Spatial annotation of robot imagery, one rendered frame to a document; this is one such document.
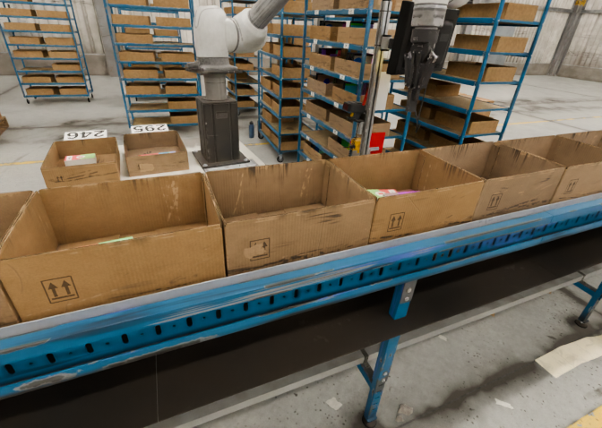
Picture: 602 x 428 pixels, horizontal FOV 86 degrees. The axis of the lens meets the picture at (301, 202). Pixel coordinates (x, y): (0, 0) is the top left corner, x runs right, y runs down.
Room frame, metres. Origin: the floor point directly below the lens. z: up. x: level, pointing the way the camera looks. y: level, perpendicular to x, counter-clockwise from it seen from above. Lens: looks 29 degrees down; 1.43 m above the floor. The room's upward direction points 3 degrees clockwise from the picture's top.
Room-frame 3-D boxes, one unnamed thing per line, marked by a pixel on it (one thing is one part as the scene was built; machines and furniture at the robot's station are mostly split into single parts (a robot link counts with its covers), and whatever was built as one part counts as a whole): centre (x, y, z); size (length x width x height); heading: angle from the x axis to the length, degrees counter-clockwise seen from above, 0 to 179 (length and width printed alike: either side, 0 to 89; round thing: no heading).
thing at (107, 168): (1.45, 1.06, 0.80); 0.38 x 0.28 x 0.10; 28
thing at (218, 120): (1.72, 0.47, 0.91); 0.26 x 0.26 x 0.33; 30
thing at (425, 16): (1.09, -0.34, 1.47); 0.09 x 0.09 x 0.06
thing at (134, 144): (1.63, 0.80, 0.80); 0.38 x 0.28 x 0.10; 28
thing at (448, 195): (0.96, -0.31, 0.96); 0.39 x 0.29 x 0.17; 114
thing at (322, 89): (2.94, -0.21, 0.99); 0.40 x 0.30 x 0.10; 22
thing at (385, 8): (1.77, -0.34, 1.11); 0.12 x 0.05 x 0.88; 114
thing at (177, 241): (0.63, 0.40, 0.96); 0.39 x 0.29 x 0.17; 114
